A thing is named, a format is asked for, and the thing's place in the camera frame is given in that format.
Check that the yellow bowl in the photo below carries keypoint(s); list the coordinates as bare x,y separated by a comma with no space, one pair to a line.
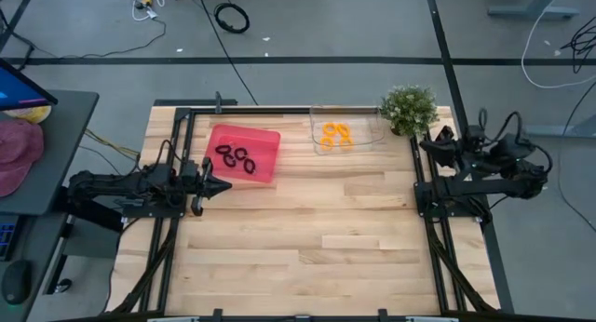
32,113

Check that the small potted green plant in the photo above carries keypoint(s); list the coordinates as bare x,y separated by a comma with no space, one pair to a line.
410,110

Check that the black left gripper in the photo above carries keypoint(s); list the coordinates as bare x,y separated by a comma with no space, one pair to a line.
197,206

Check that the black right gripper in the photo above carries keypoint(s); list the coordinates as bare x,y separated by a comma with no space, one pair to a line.
454,145

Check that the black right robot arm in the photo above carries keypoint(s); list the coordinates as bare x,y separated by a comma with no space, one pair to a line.
489,187

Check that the black side table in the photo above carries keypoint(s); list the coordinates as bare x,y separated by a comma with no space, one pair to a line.
42,247

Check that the clear plastic bin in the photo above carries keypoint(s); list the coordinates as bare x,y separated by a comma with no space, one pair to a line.
368,136

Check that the pink cap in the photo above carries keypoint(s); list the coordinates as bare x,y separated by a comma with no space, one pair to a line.
18,150

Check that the computer monitor with blue screen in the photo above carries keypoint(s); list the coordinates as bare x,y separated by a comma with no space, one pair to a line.
18,87

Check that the black computer mouse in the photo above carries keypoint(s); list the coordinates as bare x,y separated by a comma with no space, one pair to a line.
16,282

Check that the pink plastic bin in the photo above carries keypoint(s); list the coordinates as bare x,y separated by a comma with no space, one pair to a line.
261,140

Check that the dark grey desk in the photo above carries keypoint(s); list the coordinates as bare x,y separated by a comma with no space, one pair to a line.
70,126

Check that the black computer keyboard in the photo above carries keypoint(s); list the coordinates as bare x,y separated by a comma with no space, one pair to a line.
7,238

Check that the black aluminium table frame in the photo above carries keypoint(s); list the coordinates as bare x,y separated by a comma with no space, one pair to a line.
153,211

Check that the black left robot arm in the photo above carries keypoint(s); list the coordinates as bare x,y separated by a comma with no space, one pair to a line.
116,184

